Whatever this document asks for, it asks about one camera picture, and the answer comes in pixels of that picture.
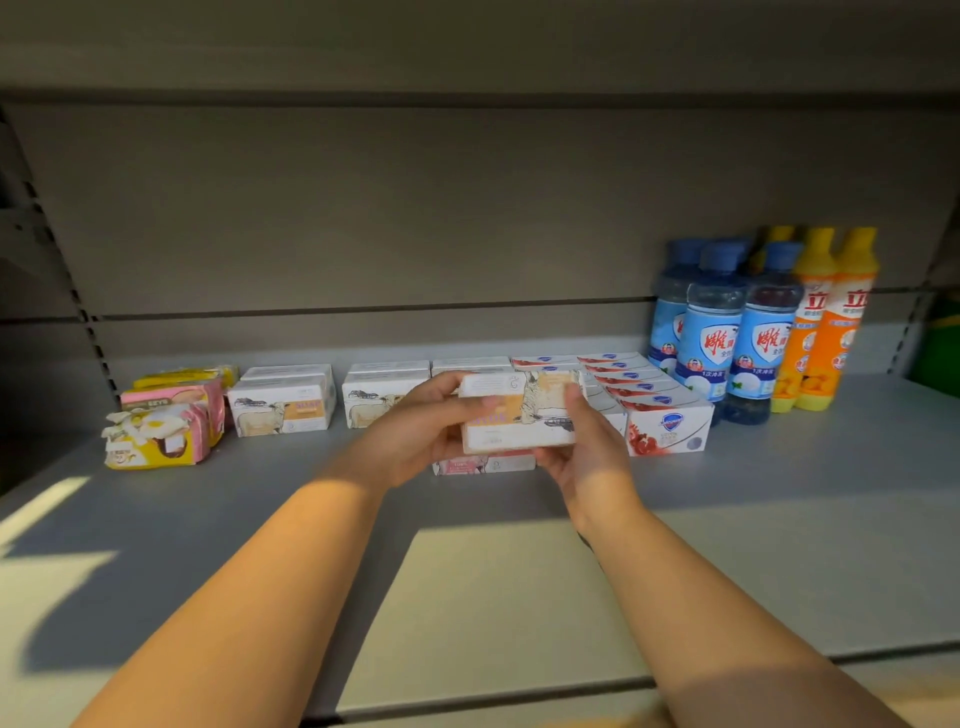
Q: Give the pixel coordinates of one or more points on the person's left hand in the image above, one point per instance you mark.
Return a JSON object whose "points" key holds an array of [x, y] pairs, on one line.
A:
{"points": [[405, 439]]}

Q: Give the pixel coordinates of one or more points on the person's right hand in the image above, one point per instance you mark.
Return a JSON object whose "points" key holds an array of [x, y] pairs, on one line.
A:
{"points": [[600, 472]]}

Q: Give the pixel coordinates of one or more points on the person's left thumb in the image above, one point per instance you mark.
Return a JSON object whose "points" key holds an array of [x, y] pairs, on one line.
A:
{"points": [[472, 411]]}

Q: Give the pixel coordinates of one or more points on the person's right thumb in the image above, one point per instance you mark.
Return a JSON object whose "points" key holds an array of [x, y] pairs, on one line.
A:
{"points": [[581, 416]]}

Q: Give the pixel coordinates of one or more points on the white orange soap box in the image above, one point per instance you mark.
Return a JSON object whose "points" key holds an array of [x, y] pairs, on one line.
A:
{"points": [[525, 420]]}

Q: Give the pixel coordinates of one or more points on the person's left forearm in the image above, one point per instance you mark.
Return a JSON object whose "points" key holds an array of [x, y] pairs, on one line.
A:
{"points": [[247, 600]]}

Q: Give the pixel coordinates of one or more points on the person's right forearm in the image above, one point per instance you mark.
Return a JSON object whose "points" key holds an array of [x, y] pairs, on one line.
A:
{"points": [[712, 622]]}

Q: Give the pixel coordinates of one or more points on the white sheep print soap box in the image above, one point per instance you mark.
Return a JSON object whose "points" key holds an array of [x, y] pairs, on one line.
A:
{"points": [[281, 409], [472, 365], [371, 405], [390, 368], [289, 372]]}

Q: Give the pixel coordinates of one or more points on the pink soap box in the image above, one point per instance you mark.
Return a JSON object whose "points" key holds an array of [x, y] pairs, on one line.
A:
{"points": [[487, 465]]}

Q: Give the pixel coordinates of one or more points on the row of white red soap boxes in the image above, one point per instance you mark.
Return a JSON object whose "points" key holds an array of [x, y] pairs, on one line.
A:
{"points": [[660, 420]]}

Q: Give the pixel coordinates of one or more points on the blue detergent bottle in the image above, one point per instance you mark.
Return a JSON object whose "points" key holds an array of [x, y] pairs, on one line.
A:
{"points": [[709, 337], [765, 345], [667, 315]]}

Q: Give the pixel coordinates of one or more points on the orange yellow dish soap bottle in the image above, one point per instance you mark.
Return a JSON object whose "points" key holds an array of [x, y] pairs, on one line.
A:
{"points": [[802, 315], [776, 236], [840, 330]]}

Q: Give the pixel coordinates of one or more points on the pink soap packet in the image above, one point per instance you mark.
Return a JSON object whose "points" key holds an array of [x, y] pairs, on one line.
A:
{"points": [[187, 396]]}

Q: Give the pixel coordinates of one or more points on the yellow white soap packet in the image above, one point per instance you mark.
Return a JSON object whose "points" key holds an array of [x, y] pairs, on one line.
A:
{"points": [[154, 442]]}

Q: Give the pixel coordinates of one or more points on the slotted gray shelf upright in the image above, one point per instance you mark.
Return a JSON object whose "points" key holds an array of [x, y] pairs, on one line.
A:
{"points": [[919, 315], [67, 285]]}

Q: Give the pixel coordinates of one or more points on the green container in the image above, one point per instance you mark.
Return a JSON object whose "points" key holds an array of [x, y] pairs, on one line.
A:
{"points": [[937, 352]]}

